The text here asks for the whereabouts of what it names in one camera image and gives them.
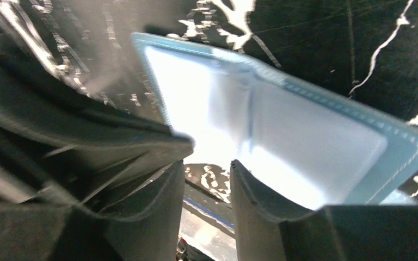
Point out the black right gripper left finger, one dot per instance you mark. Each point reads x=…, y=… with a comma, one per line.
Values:
x=143, y=226

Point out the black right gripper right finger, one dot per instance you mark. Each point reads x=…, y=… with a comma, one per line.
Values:
x=270, y=227

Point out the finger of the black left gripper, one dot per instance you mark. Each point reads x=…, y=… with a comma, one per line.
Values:
x=57, y=145

